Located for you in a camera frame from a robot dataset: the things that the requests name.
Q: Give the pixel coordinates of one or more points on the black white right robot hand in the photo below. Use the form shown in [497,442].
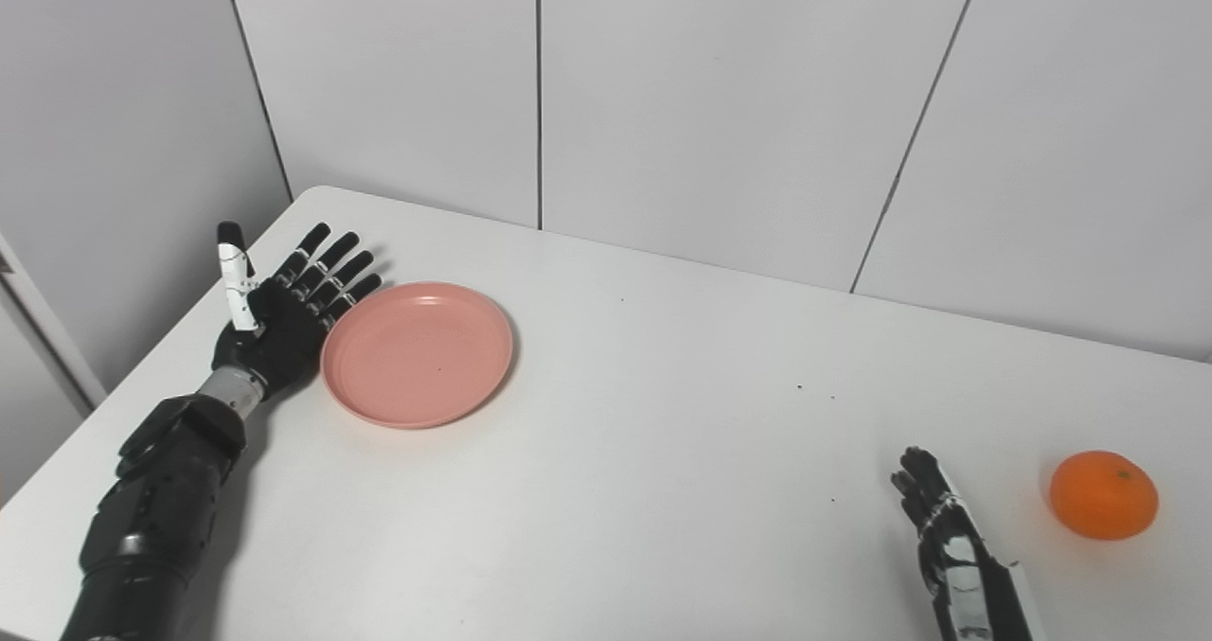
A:
[975,594]

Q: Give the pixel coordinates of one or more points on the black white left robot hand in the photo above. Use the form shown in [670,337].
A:
[279,338]

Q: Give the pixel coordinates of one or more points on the pink plastic plate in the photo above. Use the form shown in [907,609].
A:
[417,355]

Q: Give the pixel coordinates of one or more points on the orange fruit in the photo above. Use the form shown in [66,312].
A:
[1103,494]

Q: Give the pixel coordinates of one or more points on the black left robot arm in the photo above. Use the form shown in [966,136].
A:
[156,508]

